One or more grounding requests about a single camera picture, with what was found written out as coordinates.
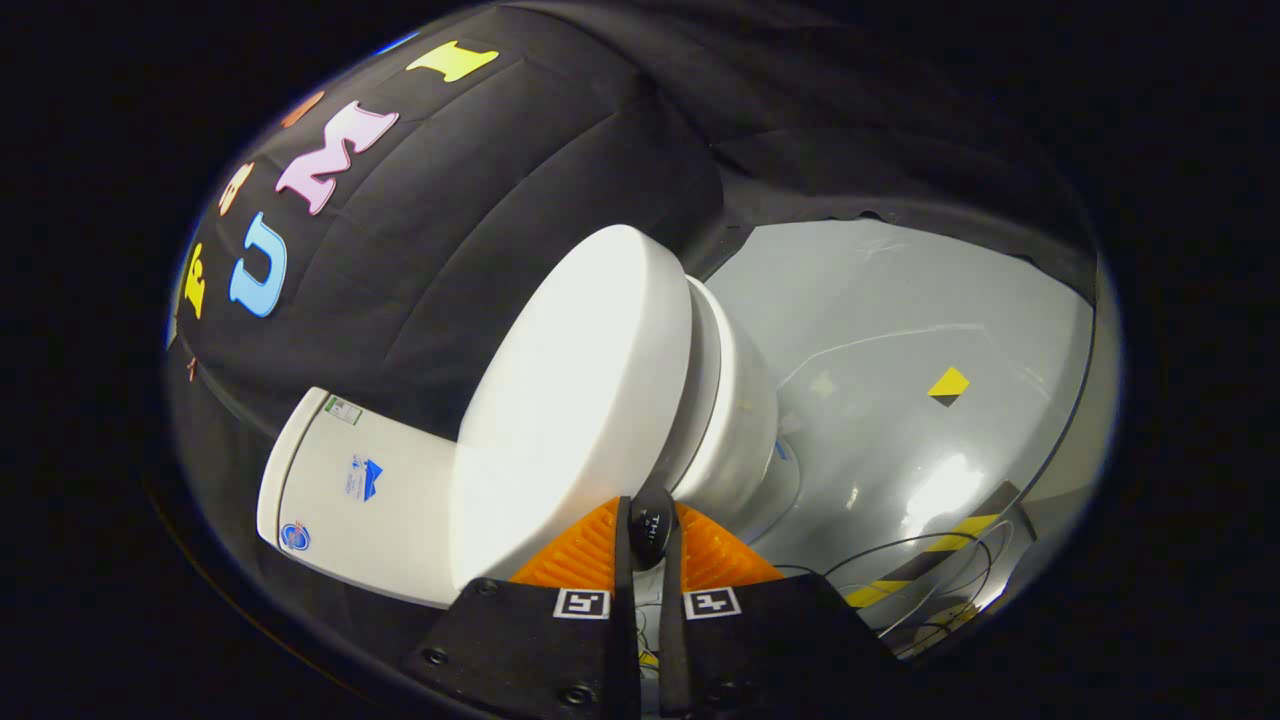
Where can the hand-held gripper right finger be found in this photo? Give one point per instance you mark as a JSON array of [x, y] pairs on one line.
[[760, 640]]

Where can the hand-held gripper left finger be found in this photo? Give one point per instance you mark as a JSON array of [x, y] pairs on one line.
[[540, 640]]

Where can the white toilet lid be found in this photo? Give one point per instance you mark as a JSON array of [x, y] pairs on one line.
[[570, 400]]

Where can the white toilet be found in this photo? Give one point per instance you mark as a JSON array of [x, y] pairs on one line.
[[400, 520]]

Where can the yellow black striped tape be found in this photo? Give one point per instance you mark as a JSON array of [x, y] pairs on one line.
[[960, 525]]

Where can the yellow black tape piece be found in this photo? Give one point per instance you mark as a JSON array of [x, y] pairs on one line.
[[948, 383]]

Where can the black backdrop cloth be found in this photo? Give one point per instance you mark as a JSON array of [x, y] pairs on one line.
[[500, 200]]

